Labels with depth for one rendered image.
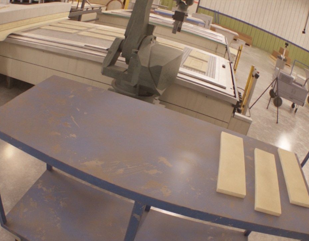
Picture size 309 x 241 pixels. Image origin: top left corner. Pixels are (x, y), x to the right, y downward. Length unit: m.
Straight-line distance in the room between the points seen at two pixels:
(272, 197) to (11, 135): 1.12
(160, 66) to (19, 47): 2.16
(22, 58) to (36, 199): 2.24
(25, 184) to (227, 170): 1.76
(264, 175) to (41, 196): 1.40
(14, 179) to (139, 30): 1.73
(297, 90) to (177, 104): 4.15
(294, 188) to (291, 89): 5.31
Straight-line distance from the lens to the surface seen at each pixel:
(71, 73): 3.28
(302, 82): 10.00
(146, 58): 2.26
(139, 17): 2.53
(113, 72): 2.42
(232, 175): 1.18
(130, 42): 2.46
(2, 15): 3.81
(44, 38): 3.53
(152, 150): 1.20
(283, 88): 6.47
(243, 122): 3.03
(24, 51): 3.66
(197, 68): 3.20
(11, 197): 2.34
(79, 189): 2.02
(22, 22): 4.22
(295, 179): 1.41
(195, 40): 6.93
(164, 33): 7.01
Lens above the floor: 1.67
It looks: 27 degrees down
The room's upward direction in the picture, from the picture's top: 15 degrees clockwise
